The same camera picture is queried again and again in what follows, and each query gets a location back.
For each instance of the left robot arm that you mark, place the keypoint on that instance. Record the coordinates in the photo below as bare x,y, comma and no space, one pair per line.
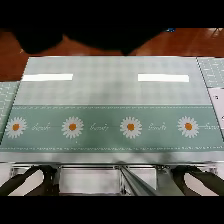
13,184

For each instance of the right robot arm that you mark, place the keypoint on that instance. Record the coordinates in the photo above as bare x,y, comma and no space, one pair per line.
203,176

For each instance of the black garment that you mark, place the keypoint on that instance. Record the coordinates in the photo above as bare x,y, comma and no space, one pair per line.
100,38

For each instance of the silver frame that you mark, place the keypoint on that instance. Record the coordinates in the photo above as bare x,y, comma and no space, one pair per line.
90,180

